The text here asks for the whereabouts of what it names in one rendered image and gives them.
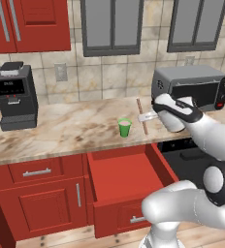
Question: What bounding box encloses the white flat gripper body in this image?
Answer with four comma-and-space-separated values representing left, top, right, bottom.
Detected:
137, 110, 160, 123

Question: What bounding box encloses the thin brown straw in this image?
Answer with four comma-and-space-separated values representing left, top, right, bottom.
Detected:
136, 98, 149, 136

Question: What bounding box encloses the green smoothie cup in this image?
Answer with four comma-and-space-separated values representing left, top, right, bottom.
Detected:
117, 117, 133, 139

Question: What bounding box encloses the open red drawer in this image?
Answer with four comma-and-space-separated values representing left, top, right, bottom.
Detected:
85, 142, 180, 239

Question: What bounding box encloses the small red drawer front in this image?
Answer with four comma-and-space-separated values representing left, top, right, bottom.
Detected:
7, 157, 84, 186

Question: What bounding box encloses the black dishwasher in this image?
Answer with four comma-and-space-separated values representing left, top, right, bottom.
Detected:
157, 138, 217, 190

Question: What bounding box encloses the grey framed window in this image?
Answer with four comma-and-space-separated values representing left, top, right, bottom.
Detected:
80, 0, 145, 58
166, 0, 225, 53

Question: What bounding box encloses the black grey coffee machine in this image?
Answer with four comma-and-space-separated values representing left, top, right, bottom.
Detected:
0, 61, 40, 133

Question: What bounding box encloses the red lower cupboard door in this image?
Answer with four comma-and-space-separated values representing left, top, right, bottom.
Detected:
0, 176, 88, 242

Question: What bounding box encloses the wide red upper cupboard door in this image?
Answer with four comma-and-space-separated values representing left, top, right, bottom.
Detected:
7, 0, 72, 53

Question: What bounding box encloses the grey wall socket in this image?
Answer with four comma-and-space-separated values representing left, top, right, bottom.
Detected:
53, 62, 69, 82
184, 55, 196, 67

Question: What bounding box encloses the silver open drawer handle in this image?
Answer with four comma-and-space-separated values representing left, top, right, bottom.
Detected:
129, 215, 147, 225

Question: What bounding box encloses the silver lower cupboard door handle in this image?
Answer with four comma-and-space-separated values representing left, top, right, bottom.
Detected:
76, 182, 82, 208

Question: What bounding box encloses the silver small drawer handle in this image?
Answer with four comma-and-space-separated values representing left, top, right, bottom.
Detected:
22, 168, 52, 178

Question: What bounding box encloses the silver upper cupboard handle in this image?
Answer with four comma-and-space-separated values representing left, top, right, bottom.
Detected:
0, 0, 11, 43
8, 0, 22, 43

